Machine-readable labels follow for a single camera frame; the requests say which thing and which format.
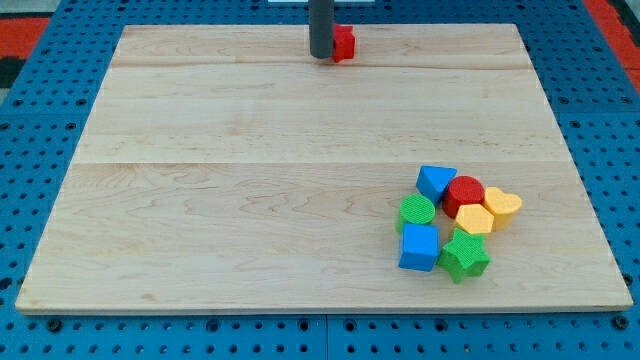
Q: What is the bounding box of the light wooden board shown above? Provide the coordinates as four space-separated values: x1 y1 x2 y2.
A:
15 24 632 315

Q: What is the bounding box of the green cylinder block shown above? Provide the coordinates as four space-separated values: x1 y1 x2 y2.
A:
395 193 436 233

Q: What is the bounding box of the blue triangle block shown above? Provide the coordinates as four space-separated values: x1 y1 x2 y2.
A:
416 165 457 205

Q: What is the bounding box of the blue cube block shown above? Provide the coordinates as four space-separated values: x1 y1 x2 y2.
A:
398 223 440 272

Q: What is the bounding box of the red cylinder block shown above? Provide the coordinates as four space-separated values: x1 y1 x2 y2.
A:
441 176 485 218

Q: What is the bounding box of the red star block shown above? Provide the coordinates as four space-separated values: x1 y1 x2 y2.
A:
332 24 356 63

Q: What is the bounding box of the yellow hexagon block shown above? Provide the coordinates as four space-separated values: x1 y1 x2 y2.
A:
454 204 494 235

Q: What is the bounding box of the green star block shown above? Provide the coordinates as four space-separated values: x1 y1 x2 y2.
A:
437 228 491 284

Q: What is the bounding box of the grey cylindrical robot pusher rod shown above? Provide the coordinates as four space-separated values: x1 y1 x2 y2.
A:
308 0 334 59

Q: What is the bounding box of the yellow heart block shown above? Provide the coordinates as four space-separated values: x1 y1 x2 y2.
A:
483 187 523 231

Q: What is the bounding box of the blue perforated base panel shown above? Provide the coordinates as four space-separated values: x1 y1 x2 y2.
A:
1 0 639 359

